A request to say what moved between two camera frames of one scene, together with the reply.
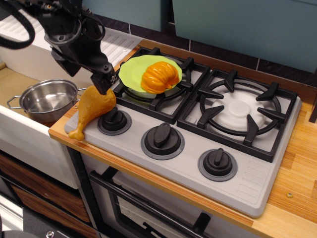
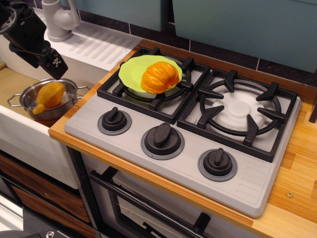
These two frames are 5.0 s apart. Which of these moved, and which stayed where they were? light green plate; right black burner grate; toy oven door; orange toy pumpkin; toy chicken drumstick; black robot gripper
Moved: black robot gripper; toy chicken drumstick
Stayed: toy oven door; orange toy pumpkin; light green plate; right black burner grate
